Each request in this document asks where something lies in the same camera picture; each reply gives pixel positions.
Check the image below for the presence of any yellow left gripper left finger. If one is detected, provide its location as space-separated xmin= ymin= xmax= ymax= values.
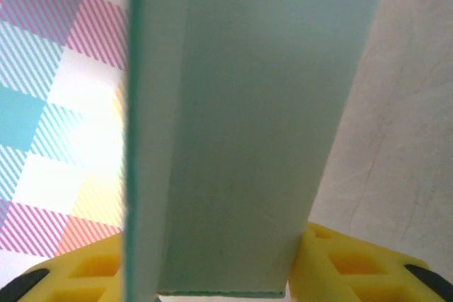
xmin=0 ymin=232 xmax=127 ymax=302

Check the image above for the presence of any mint green paper box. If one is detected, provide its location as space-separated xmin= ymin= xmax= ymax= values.
xmin=122 ymin=0 xmax=394 ymax=298

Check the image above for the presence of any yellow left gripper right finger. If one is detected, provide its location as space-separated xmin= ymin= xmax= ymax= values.
xmin=287 ymin=221 xmax=453 ymax=302

